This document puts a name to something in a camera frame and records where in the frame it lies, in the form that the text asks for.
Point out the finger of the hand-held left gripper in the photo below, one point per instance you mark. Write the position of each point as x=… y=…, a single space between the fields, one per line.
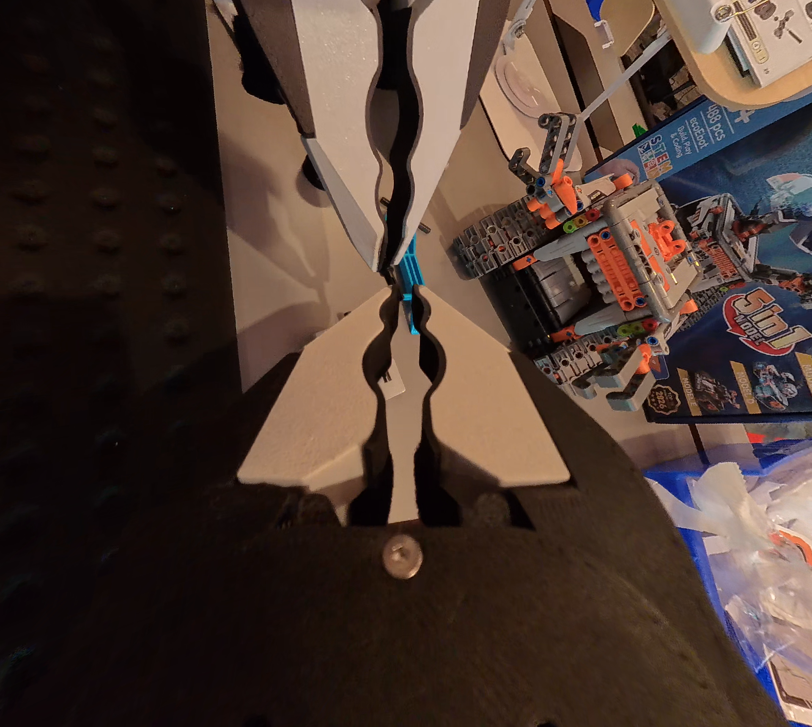
x=330 y=73
x=444 y=73

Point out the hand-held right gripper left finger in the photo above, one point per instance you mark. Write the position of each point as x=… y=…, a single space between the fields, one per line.
x=311 y=422

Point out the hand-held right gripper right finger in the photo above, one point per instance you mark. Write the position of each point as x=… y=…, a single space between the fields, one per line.
x=495 y=422

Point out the grey panel hinge assembly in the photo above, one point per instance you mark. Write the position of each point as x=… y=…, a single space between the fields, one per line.
x=394 y=384

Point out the blue plastic separator tool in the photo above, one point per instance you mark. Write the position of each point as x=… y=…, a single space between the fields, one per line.
x=412 y=276

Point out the white book stand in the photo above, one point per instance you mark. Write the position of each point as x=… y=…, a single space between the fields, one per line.
x=520 y=79

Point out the grey orange toy tracked robot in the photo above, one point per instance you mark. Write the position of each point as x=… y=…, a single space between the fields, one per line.
x=571 y=282

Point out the black dimpled pad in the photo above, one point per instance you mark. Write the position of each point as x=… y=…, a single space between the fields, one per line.
x=95 y=168

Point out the blue kit box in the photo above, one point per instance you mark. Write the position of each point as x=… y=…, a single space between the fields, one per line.
x=729 y=327

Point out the clear plastic bag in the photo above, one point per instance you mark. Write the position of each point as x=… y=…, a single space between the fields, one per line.
x=748 y=549

